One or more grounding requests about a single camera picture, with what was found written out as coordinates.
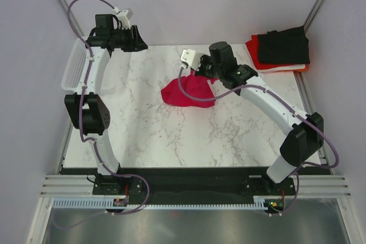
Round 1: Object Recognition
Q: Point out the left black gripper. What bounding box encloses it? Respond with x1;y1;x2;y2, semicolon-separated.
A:
110;26;148;53

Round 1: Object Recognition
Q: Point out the crimson red t shirt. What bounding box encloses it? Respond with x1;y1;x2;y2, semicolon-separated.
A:
161;74;217;109

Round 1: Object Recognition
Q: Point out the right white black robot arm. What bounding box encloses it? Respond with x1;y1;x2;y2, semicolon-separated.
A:
185;41;324;195

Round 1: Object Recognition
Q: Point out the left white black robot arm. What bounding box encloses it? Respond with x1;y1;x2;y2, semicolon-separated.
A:
64;14;148;195

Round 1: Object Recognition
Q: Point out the white plastic laundry basket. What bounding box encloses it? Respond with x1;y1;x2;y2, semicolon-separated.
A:
61;38;118;94

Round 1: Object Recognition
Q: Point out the folded black t shirt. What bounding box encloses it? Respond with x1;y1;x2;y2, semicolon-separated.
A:
257;26;310;65

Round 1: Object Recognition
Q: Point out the folded white t shirt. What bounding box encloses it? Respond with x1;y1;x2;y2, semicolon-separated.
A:
256;63;305;73

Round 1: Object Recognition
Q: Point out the folded orange t shirt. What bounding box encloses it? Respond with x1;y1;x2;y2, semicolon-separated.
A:
257;64;309;74

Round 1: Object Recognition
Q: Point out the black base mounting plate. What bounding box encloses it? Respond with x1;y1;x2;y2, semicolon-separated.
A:
91;167;296;206

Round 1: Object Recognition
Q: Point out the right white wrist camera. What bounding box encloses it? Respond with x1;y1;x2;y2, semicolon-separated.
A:
180;49;204;71

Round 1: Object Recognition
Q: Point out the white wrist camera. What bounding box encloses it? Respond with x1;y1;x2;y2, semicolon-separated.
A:
180;49;204;71
113;7;133;30

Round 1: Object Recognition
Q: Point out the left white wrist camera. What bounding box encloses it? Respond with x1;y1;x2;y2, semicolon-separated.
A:
113;7;133;30

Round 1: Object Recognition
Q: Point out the aluminium front frame rail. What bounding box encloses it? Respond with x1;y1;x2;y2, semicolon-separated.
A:
41;175;351;199

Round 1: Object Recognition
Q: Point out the white slotted cable duct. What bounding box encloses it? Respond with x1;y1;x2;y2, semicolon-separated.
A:
51;196;270;210

